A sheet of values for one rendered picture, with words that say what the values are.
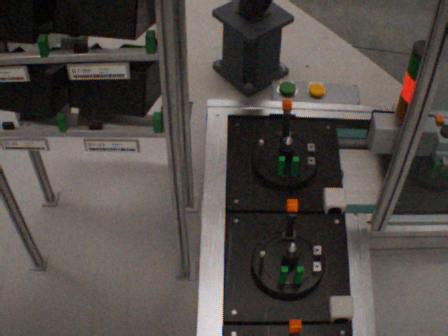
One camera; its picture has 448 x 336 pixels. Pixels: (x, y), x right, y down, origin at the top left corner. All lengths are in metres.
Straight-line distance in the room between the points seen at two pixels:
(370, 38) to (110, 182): 2.01
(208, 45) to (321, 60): 0.31
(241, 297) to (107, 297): 0.30
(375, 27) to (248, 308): 2.32
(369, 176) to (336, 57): 0.45
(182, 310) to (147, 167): 0.37
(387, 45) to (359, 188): 1.85
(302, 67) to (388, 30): 1.62
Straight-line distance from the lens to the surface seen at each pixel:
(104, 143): 0.97
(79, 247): 1.38
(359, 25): 3.26
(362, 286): 1.23
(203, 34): 1.79
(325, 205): 1.27
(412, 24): 3.38
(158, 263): 1.34
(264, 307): 1.17
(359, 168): 1.43
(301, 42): 1.78
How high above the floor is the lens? 2.03
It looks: 53 degrees down
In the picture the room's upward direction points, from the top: 1 degrees clockwise
